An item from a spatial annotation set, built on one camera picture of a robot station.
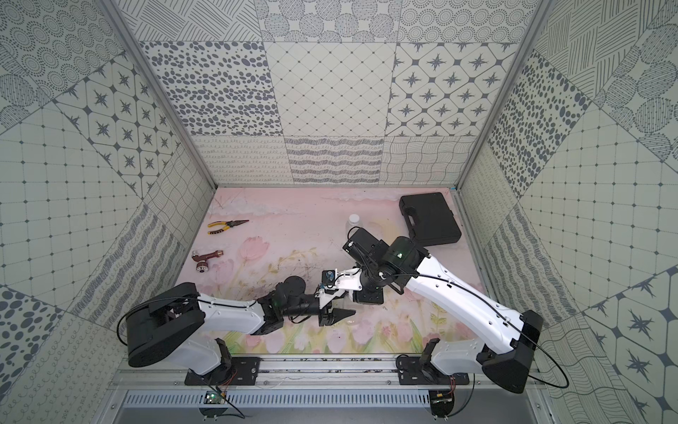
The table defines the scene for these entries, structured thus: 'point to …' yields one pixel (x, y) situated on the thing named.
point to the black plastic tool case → (429, 219)
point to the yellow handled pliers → (227, 224)
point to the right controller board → (441, 403)
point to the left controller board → (213, 397)
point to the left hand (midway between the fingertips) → (354, 296)
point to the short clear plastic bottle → (353, 222)
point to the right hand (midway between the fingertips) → (362, 288)
